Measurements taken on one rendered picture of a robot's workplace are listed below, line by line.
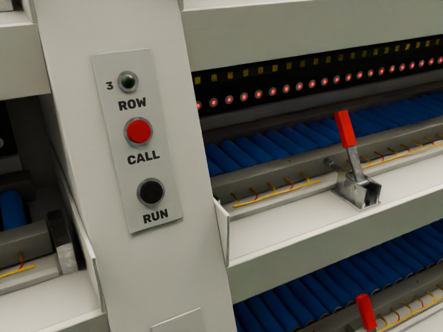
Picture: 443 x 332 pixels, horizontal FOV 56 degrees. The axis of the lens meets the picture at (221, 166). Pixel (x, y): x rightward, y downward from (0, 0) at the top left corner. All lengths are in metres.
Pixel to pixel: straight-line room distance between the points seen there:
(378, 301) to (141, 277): 0.33
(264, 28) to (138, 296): 0.22
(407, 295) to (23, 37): 0.50
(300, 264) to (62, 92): 0.24
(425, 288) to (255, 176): 0.30
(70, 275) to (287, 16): 0.26
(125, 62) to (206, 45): 0.07
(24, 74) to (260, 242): 0.22
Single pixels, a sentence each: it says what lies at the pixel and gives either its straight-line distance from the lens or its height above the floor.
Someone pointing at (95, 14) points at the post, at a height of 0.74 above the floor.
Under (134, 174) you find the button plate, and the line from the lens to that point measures 0.29.
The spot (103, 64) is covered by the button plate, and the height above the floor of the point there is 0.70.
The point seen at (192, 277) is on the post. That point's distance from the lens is 0.33.
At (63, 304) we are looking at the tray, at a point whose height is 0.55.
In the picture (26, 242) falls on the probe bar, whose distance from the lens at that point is 0.36.
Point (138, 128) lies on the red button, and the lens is 0.29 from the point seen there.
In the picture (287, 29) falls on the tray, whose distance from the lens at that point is 0.36.
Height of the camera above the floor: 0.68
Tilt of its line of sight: 10 degrees down
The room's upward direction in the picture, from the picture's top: 10 degrees counter-clockwise
